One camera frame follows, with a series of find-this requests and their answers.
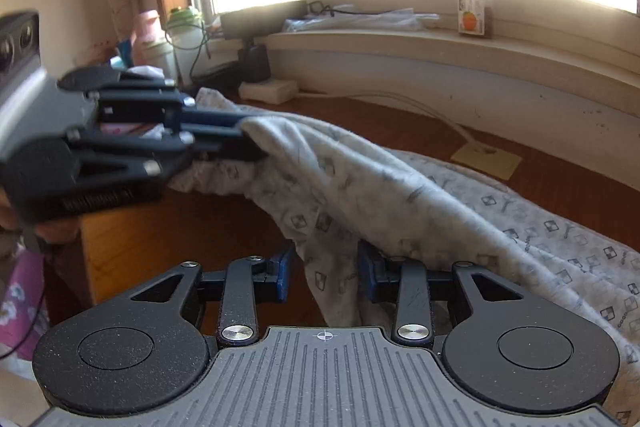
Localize black power adapter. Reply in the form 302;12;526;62
237;38;272;82

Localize white checker-print pajama pants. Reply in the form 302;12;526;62
167;87;640;427

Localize person's left hand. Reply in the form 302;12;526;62
0;194;82;254

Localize white bottle green lid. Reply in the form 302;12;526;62
165;6;206;82

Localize black cable with connector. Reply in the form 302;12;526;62
306;0;386;18

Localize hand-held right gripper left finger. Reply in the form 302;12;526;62
131;241;296;349

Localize black box device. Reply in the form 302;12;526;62
220;0;307;40

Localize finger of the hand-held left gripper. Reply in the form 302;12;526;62
67;128;269;188
87;81;249;131

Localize clear jar orange label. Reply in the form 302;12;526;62
456;0;493;39

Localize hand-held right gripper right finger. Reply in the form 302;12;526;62
357;241;526;350

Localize blue box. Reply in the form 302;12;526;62
111;42;133;68

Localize clear plastic bag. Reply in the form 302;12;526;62
284;8;442;32

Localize pink bottle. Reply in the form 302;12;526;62
131;9;163;68

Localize black textured case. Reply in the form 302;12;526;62
192;62;241;90

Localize person's pink floral clothing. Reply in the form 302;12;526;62
0;252;51;360

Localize beige windowsill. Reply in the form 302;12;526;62
265;2;640;118

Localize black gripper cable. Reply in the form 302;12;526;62
0;227;48;360

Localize white cup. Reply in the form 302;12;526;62
141;39;176;80

